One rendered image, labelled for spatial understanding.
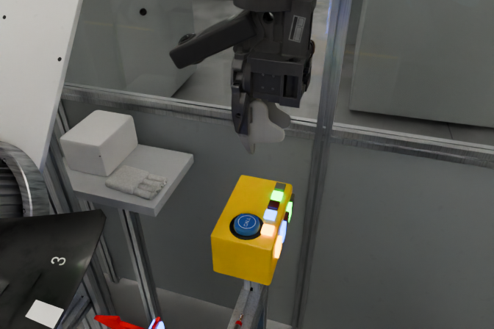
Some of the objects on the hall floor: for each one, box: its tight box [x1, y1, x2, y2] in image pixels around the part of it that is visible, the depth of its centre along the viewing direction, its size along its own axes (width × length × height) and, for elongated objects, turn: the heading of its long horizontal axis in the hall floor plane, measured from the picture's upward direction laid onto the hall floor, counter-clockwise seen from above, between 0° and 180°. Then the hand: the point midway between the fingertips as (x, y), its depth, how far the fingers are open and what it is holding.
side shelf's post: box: [118, 209, 165, 328], centre depth 132 cm, size 4×4×83 cm
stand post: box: [43, 131, 116, 329], centre depth 107 cm, size 4×9×115 cm, turn 73°
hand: (246, 144), depth 51 cm, fingers closed
